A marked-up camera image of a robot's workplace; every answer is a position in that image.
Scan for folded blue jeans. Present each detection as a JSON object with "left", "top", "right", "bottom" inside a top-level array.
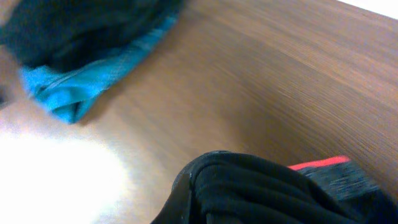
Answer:
[{"left": 19, "top": 12, "right": 179, "bottom": 124}]

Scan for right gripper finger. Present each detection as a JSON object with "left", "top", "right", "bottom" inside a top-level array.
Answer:
[{"left": 151, "top": 174, "right": 195, "bottom": 224}]

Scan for black leggings red-grey waistband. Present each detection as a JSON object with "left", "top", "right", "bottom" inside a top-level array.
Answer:
[{"left": 181, "top": 151, "right": 397, "bottom": 224}]

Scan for folded black garment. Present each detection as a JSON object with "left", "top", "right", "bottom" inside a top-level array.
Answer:
[{"left": 1, "top": 0, "right": 183, "bottom": 72}]

